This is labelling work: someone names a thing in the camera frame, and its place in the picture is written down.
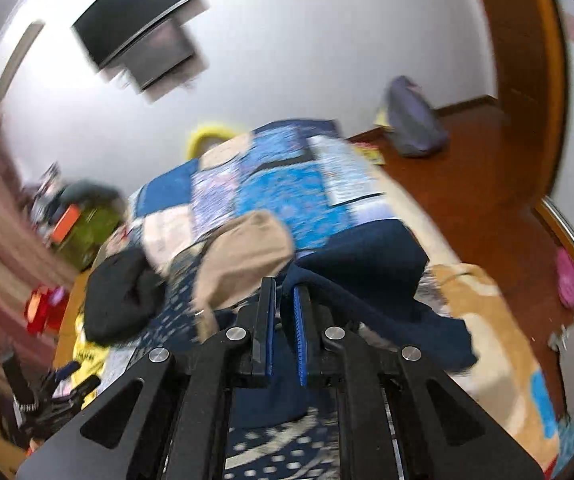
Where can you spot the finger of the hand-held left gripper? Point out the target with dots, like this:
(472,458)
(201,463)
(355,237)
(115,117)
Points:
(67,369)
(86,386)

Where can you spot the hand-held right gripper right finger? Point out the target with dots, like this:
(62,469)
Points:
(299,340)

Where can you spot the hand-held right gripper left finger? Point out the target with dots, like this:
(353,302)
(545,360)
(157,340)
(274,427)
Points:
(268,332)

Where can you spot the navy patterned garment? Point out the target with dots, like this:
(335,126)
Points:
(182,305)

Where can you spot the dark navy garment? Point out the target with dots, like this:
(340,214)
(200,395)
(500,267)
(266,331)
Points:
(367,270)

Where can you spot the yellow cloth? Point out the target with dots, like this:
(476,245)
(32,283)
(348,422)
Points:
(89,357)

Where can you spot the red plastic object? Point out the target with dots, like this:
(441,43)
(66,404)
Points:
(42,310)

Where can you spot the beige garment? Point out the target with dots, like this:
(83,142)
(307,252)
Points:
(242,260)

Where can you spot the black garment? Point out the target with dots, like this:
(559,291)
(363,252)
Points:
(117,300)

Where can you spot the green box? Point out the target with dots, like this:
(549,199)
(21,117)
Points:
(89,237)

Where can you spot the striped pink curtain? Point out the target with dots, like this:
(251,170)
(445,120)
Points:
(2,240)

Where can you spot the orange object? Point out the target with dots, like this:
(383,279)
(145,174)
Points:
(64,222)

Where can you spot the blue patchwork blanket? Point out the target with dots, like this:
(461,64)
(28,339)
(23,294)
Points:
(277,185)

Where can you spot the dark green bag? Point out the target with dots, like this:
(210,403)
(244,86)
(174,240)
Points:
(92,192)

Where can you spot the pile of assorted clutter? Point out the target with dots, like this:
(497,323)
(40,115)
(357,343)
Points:
(42,192)

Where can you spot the orange plush blanket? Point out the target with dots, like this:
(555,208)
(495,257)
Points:
(497,340)

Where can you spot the yellow red book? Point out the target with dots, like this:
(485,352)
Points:
(369,152)

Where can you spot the yellow round object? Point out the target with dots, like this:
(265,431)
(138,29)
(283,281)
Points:
(204,135)

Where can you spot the grey purple backpack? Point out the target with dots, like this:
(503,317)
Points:
(412,120)

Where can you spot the pink slipper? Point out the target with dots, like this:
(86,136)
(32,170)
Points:
(567,277)

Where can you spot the wooden door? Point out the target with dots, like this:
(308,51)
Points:
(517,75)

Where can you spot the black wall television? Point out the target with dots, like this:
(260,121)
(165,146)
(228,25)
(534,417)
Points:
(127,15)

